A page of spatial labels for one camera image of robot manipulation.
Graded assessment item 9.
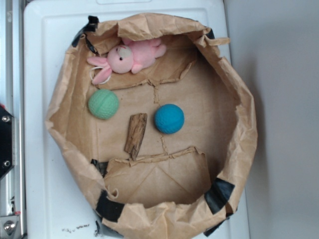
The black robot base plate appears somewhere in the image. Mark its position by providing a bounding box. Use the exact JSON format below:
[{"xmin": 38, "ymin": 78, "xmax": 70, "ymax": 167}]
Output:
[{"xmin": 0, "ymin": 104, "xmax": 15, "ymax": 180}]

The brown wood piece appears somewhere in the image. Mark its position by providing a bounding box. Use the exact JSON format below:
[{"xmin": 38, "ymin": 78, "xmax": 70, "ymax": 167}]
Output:
[{"xmin": 124, "ymin": 113, "xmax": 148, "ymax": 161}]

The green textured ball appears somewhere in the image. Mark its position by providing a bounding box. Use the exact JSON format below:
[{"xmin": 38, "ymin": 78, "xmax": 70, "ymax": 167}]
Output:
[{"xmin": 88, "ymin": 89, "xmax": 119, "ymax": 120}]

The pink plush bunny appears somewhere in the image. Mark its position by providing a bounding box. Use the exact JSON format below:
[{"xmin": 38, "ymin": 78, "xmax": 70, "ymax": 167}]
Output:
[{"xmin": 87, "ymin": 38, "xmax": 167, "ymax": 85}]

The aluminium frame rail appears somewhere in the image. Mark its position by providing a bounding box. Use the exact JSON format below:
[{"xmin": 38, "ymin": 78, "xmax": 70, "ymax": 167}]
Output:
[{"xmin": 0, "ymin": 0, "xmax": 27, "ymax": 239}]

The brown paper bag tray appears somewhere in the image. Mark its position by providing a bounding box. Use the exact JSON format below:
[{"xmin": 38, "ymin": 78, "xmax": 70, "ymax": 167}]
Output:
[{"xmin": 45, "ymin": 13, "xmax": 258, "ymax": 239}]

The blue textured ball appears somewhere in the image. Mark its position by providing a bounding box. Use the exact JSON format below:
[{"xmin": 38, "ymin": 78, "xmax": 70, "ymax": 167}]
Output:
[{"xmin": 154, "ymin": 104, "xmax": 184, "ymax": 134}]

